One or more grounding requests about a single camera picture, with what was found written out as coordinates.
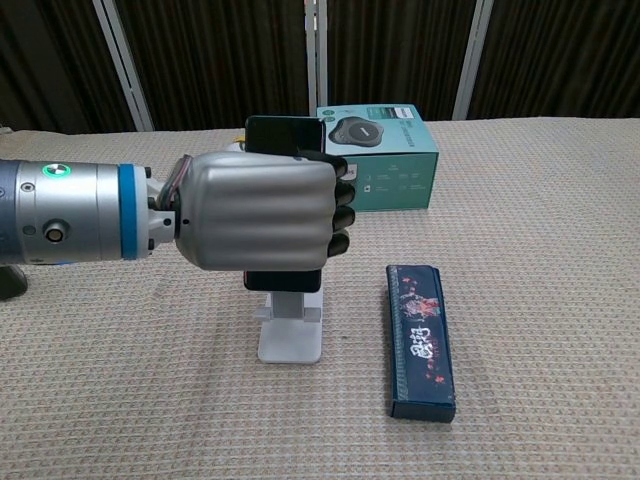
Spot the white folding phone stand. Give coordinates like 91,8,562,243
253,289,324,365

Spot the dark grey object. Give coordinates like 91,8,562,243
0,263,29,302

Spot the silver and black left robot hand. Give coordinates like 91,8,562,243
158,149,358,274

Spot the dark brown pleated curtain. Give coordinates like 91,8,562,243
0,0,640,135

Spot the dark blue printed pencil case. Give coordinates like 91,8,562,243
385,264,457,420

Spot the teal Philips speaker box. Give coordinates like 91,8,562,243
316,103,441,214

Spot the black smartphone with teal frame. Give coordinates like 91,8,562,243
243,115,327,294

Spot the white metal frame post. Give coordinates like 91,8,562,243
91,0,155,133
304,0,330,120
451,0,497,122

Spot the beige woven tablecloth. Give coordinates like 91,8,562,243
0,118,640,480

